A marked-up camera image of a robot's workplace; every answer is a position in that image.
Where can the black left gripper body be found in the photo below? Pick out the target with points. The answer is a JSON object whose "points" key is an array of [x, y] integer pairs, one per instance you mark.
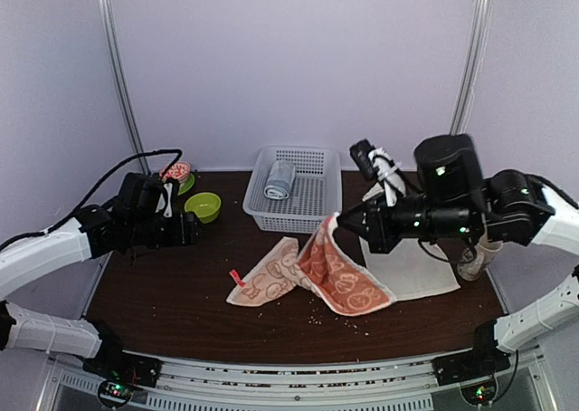
{"points": [[181, 234]]}

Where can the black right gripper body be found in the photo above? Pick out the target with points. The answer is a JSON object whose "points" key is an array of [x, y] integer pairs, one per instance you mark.
{"points": [[387, 237]]}

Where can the orange bunny pattern towel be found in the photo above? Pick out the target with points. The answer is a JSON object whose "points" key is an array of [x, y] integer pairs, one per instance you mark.
{"points": [[320, 267]]}

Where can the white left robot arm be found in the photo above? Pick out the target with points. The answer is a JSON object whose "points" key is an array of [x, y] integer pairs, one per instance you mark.
{"points": [[142, 214]]}

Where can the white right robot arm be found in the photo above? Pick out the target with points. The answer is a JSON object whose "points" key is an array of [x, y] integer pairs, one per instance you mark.
{"points": [[453, 200]]}

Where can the green plastic bowl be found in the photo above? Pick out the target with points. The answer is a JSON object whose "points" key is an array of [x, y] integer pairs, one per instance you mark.
{"points": [[205, 205]]}

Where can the green plastic plate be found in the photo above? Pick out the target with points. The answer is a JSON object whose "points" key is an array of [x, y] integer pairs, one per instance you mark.
{"points": [[187, 185]]}

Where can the cream white towel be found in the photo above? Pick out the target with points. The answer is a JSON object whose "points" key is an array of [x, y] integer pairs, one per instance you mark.
{"points": [[408, 272]]}

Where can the red white patterned bowl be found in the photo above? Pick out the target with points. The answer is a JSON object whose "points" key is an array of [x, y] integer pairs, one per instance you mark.
{"points": [[180, 171]]}

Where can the white perforated plastic basket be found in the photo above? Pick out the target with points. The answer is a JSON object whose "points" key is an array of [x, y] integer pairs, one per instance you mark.
{"points": [[315, 193]]}

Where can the rolled light blue towel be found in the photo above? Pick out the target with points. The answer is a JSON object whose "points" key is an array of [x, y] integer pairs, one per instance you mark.
{"points": [[280, 180]]}

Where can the cream patterned cup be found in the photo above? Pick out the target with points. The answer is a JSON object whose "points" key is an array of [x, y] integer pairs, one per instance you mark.
{"points": [[473, 264]]}

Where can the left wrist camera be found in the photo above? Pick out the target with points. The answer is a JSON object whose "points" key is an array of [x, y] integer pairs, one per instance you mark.
{"points": [[168, 194]]}

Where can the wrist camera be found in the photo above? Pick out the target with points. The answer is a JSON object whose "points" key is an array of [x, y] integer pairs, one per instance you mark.
{"points": [[376, 164], [168, 194]]}

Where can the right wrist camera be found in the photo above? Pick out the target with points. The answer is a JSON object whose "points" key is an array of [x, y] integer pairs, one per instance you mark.
{"points": [[376, 164]]}

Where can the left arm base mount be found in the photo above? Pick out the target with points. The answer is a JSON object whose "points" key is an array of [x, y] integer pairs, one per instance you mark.
{"points": [[128, 371]]}

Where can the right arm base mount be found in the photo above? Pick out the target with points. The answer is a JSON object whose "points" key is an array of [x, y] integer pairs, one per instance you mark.
{"points": [[475, 369]]}

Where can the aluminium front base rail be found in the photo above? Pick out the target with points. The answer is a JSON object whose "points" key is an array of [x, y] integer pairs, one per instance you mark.
{"points": [[394, 384]]}

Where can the left aluminium frame post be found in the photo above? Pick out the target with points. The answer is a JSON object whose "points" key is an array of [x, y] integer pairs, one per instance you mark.
{"points": [[120, 82]]}

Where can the aluminium frame post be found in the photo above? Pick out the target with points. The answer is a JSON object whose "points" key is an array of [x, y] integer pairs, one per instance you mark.
{"points": [[120, 82], [475, 55]]}

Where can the right aluminium frame post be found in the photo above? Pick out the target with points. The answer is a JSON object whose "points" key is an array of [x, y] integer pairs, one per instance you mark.
{"points": [[475, 55]]}

